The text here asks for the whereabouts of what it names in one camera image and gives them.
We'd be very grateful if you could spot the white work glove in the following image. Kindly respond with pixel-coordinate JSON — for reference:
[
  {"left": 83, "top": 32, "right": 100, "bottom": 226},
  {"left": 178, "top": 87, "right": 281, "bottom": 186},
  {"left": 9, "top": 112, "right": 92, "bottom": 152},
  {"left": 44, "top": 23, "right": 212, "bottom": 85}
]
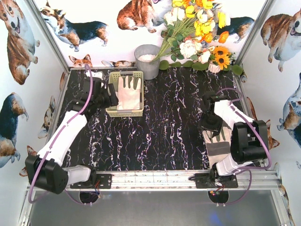
[{"left": 117, "top": 76, "right": 141, "bottom": 110}]

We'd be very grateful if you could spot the white grey glove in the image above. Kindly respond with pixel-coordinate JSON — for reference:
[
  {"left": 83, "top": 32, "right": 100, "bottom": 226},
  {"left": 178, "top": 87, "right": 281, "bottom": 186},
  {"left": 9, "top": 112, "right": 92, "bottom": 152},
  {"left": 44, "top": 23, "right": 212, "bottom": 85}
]
[{"left": 202, "top": 125, "right": 232, "bottom": 168}]

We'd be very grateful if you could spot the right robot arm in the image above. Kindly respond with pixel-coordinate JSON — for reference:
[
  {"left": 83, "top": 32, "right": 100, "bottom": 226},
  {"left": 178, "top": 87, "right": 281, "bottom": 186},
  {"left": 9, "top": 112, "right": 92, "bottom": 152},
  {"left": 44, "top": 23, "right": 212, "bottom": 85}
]
[{"left": 198, "top": 91, "right": 270, "bottom": 178}]

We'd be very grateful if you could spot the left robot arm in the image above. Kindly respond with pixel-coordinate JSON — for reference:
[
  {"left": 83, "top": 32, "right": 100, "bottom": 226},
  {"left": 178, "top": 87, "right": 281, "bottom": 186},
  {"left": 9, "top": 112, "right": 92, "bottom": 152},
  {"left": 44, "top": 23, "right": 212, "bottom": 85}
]
[{"left": 25, "top": 77, "right": 118, "bottom": 194}]

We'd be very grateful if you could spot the yellow-green storage basket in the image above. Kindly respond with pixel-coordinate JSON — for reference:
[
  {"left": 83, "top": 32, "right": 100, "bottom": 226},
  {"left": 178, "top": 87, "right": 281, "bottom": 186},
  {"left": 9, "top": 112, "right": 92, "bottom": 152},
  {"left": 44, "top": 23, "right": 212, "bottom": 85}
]
[{"left": 106, "top": 71, "right": 144, "bottom": 118}]

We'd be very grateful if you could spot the grey metal bucket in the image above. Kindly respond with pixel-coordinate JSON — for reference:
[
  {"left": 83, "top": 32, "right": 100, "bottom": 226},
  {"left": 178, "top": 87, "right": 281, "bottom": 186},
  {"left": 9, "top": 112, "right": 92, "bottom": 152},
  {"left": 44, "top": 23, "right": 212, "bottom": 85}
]
[{"left": 134, "top": 44, "right": 160, "bottom": 80}]

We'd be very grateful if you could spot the artificial flower bouquet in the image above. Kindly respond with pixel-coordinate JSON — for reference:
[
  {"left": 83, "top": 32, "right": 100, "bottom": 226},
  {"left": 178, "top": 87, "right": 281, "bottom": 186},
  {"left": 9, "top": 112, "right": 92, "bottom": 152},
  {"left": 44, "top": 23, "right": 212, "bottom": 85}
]
[{"left": 156, "top": 0, "right": 251, "bottom": 75}]

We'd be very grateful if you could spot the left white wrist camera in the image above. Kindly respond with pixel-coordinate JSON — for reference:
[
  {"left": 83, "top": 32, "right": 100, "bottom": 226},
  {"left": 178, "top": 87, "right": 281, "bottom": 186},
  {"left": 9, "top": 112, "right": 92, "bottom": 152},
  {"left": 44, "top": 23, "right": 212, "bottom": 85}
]
[{"left": 86, "top": 71, "right": 103, "bottom": 80}]

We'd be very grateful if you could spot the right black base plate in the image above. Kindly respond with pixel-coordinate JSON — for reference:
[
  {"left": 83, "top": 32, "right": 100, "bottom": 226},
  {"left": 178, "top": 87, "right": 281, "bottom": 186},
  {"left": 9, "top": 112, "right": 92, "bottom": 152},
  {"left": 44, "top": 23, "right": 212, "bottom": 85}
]
[{"left": 188, "top": 173, "right": 238, "bottom": 189}]

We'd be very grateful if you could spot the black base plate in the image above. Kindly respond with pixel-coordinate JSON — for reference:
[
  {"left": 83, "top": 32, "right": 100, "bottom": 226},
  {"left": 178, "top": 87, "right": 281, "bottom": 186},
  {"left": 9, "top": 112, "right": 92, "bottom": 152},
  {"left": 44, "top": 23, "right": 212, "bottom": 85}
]
[
  {"left": 70, "top": 173, "right": 112, "bottom": 189},
  {"left": 188, "top": 173, "right": 238, "bottom": 189}
]

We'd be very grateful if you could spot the aluminium front rail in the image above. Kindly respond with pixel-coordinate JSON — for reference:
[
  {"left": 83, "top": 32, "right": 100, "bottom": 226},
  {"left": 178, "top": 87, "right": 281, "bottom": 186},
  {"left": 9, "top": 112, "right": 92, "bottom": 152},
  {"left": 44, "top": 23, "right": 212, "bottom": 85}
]
[{"left": 56, "top": 170, "right": 281, "bottom": 194}]

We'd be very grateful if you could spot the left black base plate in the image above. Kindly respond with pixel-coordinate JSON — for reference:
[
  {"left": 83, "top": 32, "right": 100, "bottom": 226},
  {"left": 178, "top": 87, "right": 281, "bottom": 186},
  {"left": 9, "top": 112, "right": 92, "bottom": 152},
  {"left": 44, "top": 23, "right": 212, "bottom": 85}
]
[{"left": 70, "top": 173, "right": 112, "bottom": 189}]

